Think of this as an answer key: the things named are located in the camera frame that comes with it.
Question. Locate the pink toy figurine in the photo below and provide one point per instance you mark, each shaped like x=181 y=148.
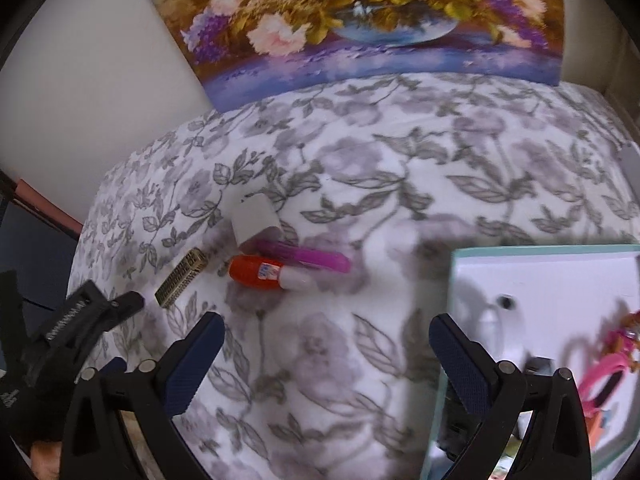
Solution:
x=625 y=337

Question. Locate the orange and blue toy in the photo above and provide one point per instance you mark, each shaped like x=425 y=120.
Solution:
x=602 y=430

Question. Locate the white box with teal edge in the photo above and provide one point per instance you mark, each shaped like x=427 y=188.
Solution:
x=560 y=290

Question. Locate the white round device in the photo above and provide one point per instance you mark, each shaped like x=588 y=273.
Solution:
x=492 y=325

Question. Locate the person's left hand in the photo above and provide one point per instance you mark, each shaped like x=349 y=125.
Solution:
x=30 y=400

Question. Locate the grey floral blanket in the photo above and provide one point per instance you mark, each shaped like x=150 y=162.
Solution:
x=350 y=170

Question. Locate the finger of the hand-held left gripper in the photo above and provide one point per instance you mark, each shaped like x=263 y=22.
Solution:
x=127 y=304
x=114 y=366

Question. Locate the dark cabinet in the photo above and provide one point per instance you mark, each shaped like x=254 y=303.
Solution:
x=30 y=260

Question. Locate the gold comb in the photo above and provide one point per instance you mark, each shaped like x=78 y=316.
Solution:
x=180 y=277

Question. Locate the floral painting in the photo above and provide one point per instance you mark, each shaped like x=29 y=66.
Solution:
x=350 y=20

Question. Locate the white small case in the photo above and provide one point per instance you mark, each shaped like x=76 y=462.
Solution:
x=255 y=217

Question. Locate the magenta pen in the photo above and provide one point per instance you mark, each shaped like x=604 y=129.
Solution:
x=305 y=256

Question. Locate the orange glue bottle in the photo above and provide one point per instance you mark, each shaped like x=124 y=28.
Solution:
x=250 y=272

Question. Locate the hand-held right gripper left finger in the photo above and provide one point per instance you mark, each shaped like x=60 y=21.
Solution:
x=192 y=365

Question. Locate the pink watch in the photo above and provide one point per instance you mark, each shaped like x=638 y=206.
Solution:
x=605 y=367

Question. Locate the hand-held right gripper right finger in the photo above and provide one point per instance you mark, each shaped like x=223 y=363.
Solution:
x=460 y=360

